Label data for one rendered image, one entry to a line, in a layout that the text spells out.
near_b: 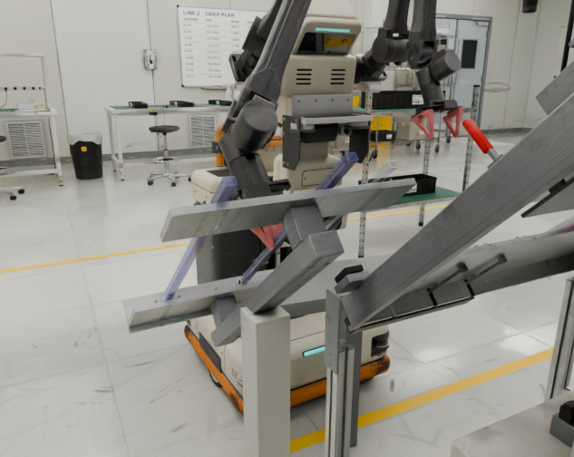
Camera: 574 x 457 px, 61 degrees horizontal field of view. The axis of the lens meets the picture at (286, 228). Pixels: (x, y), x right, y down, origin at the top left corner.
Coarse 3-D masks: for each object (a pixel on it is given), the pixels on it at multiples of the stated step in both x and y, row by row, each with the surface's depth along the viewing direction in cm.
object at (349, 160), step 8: (352, 152) 56; (344, 160) 56; (352, 160) 55; (336, 168) 57; (344, 168) 56; (328, 176) 59; (336, 176) 58; (320, 184) 61; (328, 184) 60; (280, 232) 73; (280, 240) 74; (264, 256) 80; (256, 264) 83; (248, 272) 87; (256, 272) 87; (248, 280) 91
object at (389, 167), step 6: (390, 162) 61; (396, 162) 62; (384, 168) 62; (390, 168) 61; (396, 168) 62; (378, 174) 63; (384, 174) 62; (390, 174) 63; (372, 180) 65; (378, 180) 64; (336, 216) 73; (342, 216) 73; (330, 222) 75; (336, 222) 75; (330, 228) 77
